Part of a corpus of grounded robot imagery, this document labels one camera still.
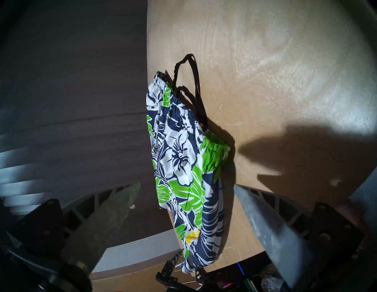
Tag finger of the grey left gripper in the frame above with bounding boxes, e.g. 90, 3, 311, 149
156, 250, 183, 284
194, 268, 214, 292

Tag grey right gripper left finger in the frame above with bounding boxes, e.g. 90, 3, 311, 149
7, 182, 141, 273

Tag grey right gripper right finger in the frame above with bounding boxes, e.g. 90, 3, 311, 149
234, 185, 366, 287

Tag navy green floral shorts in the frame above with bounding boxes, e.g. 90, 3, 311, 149
146, 54, 231, 274

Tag beige pleated curtain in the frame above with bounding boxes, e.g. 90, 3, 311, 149
0, 106, 71, 217

